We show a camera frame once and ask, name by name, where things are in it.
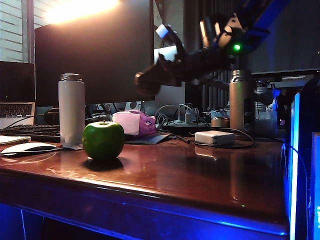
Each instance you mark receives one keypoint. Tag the large black monitor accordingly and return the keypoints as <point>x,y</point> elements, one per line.
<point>100,62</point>

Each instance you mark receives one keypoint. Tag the white thermos bottle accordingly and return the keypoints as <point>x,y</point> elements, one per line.
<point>71,112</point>

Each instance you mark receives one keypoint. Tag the green apple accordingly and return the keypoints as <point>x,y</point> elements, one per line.
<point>102,142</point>

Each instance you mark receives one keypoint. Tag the white computer mouse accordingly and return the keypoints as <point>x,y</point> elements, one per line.
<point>22,147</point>

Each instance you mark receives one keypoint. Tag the white window blind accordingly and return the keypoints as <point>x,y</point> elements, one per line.
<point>11,30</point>

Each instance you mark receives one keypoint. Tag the bronze bottle cap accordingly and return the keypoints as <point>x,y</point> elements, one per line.
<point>220,123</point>

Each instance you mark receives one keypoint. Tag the pink baseball cap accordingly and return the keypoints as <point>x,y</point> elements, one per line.
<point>132,122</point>

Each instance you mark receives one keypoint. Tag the silver laptop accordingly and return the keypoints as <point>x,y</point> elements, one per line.
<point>15,82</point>

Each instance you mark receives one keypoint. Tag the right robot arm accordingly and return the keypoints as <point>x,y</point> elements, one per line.
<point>265,15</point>

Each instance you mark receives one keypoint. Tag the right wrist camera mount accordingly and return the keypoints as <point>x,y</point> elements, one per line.
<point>230,35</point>

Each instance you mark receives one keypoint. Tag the white paper notebook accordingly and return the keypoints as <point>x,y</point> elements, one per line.
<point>12,139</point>

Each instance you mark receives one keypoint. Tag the bronze thermos bottle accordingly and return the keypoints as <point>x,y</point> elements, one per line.
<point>237,105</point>

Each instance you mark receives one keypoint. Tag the black pen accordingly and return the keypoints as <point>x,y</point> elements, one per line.
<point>185,140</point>

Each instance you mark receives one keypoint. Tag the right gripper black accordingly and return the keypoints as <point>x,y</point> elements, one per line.
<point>202,62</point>

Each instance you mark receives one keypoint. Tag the black shelf board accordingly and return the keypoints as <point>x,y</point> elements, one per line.
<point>282,72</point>

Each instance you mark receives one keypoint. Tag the black keyboard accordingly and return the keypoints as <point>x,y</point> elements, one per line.
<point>32,130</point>

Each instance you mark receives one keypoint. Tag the silver monitor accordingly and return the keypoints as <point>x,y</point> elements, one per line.
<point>172,97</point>

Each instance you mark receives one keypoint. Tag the blue lit computer case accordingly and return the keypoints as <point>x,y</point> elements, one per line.
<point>302,150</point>

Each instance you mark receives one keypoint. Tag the grey flat pad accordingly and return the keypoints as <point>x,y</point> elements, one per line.
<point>150,139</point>

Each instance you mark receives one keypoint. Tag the white plug charger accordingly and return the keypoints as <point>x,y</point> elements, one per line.
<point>188,116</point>

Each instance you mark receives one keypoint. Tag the clear plastic container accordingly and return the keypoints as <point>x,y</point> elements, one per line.
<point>266,123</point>

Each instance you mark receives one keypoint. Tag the black power strip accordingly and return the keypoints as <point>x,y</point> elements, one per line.
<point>185,127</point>

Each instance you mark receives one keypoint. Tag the white power adapter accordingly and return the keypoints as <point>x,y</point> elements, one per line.
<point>212,137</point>

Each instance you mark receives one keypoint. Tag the black round speaker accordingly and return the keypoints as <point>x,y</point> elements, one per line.
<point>51,116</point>

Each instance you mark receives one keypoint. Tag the black slanted board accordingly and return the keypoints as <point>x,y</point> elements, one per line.
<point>217,83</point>

